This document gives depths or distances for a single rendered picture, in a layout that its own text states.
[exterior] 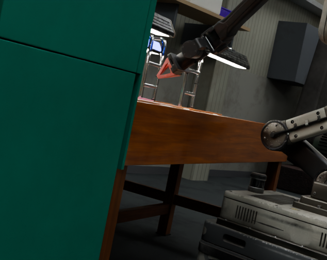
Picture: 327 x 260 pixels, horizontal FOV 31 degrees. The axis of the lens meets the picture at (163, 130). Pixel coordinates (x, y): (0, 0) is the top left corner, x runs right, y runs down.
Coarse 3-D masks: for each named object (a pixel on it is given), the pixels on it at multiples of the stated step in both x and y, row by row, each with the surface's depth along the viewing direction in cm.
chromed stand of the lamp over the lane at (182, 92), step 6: (198, 66) 313; (192, 72) 306; (198, 72) 311; (186, 78) 300; (198, 78) 313; (198, 84) 314; (180, 96) 301; (192, 96) 314; (180, 102) 301; (192, 102) 314; (192, 108) 314
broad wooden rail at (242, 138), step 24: (144, 120) 170; (168, 120) 184; (192, 120) 200; (216, 120) 219; (240, 120) 244; (144, 144) 173; (168, 144) 187; (192, 144) 204; (216, 144) 224; (240, 144) 249
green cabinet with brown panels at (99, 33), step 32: (0, 0) 107; (32, 0) 113; (64, 0) 121; (96, 0) 131; (128, 0) 143; (0, 32) 107; (32, 32) 115; (64, 32) 124; (96, 32) 134; (128, 32) 146; (128, 64) 149
